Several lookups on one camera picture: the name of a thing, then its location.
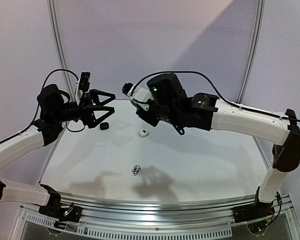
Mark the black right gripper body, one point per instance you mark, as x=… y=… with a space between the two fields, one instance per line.
x=145 y=115

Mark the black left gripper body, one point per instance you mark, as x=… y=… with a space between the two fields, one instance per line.
x=83 y=114

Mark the black charging case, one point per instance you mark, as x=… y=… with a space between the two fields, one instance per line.
x=104 y=126

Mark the white charging case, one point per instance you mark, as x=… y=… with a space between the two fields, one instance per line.
x=143 y=133

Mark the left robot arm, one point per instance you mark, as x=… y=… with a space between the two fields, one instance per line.
x=40 y=133

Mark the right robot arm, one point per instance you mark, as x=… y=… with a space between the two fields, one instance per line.
x=165 y=100

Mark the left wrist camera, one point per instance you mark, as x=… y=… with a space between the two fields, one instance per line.
x=82 y=86

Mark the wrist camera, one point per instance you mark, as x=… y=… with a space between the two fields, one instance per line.
x=82 y=86
x=138 y=96

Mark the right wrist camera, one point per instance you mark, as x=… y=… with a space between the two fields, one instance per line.
x=138 y=96

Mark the left aluminium corner post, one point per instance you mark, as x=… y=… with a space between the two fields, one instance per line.
x=52 y=10

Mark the aluminium corner post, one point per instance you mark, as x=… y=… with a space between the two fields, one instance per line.
x=257 y=24
x=52 y=10

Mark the aluminium front rail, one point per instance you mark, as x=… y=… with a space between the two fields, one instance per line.
x=106 y=211

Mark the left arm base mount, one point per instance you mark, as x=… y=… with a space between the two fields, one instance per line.
x=62 y=213

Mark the perforated white cable tray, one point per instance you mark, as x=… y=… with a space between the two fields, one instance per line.
x=43 y=228

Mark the right aluminium corner post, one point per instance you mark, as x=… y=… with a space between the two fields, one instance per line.
x=257 y=24

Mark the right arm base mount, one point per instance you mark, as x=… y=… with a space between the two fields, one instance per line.
x=253 y=211

